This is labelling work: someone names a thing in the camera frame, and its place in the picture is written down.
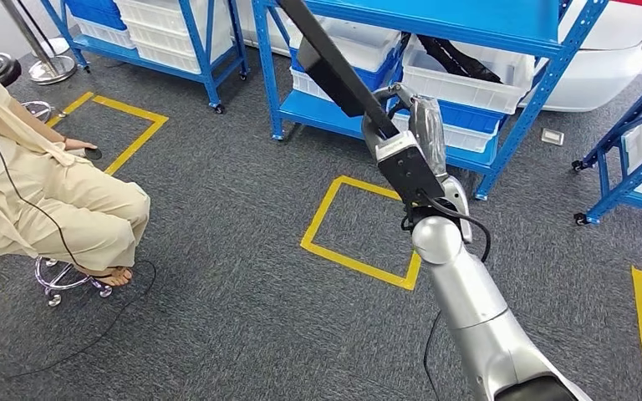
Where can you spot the person's hand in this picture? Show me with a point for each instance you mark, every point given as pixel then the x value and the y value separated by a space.
pixel 80 145

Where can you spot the black plastic plate frame part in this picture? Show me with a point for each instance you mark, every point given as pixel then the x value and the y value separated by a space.
pixel 332 66

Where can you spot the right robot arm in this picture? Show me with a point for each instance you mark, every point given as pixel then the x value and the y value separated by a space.
pixel 465 299

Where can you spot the blue metal shelf rack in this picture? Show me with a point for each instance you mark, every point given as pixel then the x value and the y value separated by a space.
pixel 625 185
pixel 202 61
pixel 437 19

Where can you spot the black round controller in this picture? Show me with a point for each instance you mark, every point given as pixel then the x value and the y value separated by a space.
pixel 93 154

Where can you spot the person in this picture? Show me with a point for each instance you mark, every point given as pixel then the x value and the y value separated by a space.
pixel 77 210

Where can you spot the black seat chrome stool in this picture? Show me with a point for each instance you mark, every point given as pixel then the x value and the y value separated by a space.
pixel 0 67

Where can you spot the blue plastic storage bin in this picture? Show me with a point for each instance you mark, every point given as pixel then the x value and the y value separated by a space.
pixel 470 119
pixel 379 77
pixel 96 14

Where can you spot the chrome wheeled stool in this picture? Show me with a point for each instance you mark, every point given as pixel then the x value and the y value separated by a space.
pixel 53 300

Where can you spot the white car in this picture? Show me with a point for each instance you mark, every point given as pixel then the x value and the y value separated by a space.
pixel 592 66

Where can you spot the chrome stanchion post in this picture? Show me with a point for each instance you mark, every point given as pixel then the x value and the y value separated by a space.
pixel 52 69

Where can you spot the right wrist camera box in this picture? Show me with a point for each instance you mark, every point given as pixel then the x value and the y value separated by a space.
pixel 409 174

